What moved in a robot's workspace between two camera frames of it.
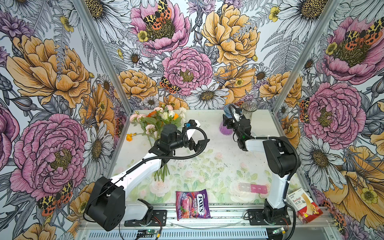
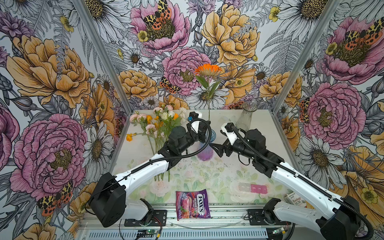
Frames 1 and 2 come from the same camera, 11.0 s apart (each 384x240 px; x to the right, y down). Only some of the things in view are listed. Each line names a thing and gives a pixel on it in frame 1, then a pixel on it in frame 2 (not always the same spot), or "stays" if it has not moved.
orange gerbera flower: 150,114 -> 208,70
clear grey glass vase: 248,107 stays
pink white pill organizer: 246,187 stays
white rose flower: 164,115 stays
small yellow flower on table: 129,136 stays
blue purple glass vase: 224,129 -> 207,153
